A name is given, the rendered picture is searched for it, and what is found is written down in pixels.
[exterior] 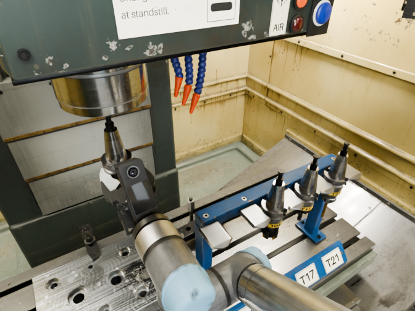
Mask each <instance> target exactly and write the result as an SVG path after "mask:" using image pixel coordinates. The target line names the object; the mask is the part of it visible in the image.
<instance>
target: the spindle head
mask: <svg viewBox="0 0 415 311"><path fill-rule="evenodd" d="M312 1H313V0H308V3H307V5H306V7H305V8H304V9H302V10H296V9H295V8H294V5H293V0H290V7H289V11H288V18H287V26H286V31H285V34H283V35H276V36H269V28H270V18H271V13H272V3H273V0H240V9H239V19H238V23H237V24H231V25H222V26H218V27H209V28H200V29H194V30H185V31H176V32H172V33H163V34H157V35H148V36H139V37H134V38H125V39H119V37H118V32H117V25H116V21H115V13H114V6H113V2H112V0H0V65H1V68H2V69H3V70H4V71H5V72H6V73H7V74H8V75H9V76H10V77H11V81H12V84H13V85H14V86H18V85H24V84H29V83H36V82H39V81H46V80H53V79H57V78H64V77H71V76H75V75H81V74H86V73H92V72H99V71H103V70H110V69H114V68H121V67H128V66H131V65H138V64H145V63H149V62H155V61H160V60H167V59H173V58H178V57H184V56H191V55H195V54H202V53H206V52H212V51H219V50H223V49H230V48H237V47H241V46H247V45H252V44H258V43H265V42H270V41H276V40H280V39H287V38H294V37H297V36H304V35H306V33H307V29H308V23H309V17H310V13H311V7H312ZM296 14H301V15H302V16H303V17H304V26H303V29H302V30H301V31H300V32H299V33H298V34H295V35H294V34H292V33H291V32H290V22H291V20H292V18H293V17H294V16H295V15H296Z"/></svg>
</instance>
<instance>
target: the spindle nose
mask: <svg viewBox="0 0 415 311"><path fill-rule="evenodd" d="M50 82H51V85H52V88H53V91H54V95H55V97H56V99H57V100H58V103H59V106H60V108H61V109H62V110H64V111H65V112H68V113H70V114H72V115H76V116H79V117H108V116H112V115H118V114H122V113H124V112H128V111H129V110H132V109H134V108H136V107H138V106H139V105H140V104H141V103H142V102H143V101H144V100H145V99H146V97H147V95H148V93H147V87H148V84H147V78H146V68H145V64H138V65H131V66H128V67H121V68H114V69H110V70H103V71H99V72H92V73H86V74H81V75H75V76H71V77H64V78H57V79H53V80H50Z"/></svg>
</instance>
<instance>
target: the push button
mask: <svg viewBox="0 0 415 311"><path fill-rule="evenodd" d="M331 13H332V6H331V4H330V3H329V2H323V3H322V4H321V5H320V6H319V7H318V9H317V11H316V22H317V23H318V24H321V25H322V24H324V23H325V22H326V21H328V19H329V18H330V16H331Z"/></svg>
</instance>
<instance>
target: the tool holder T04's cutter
mask: <svg viewBox="0 0 415 311"><path fill-rule="evenodd" d="M260 232H261V233H262V237H263V238H266V239H268V238H272V240H274V239H275V238H277V236H278V233H279V227H278V228H274V229H270V228H268V227H265V228H261V231H260Z"/></svg>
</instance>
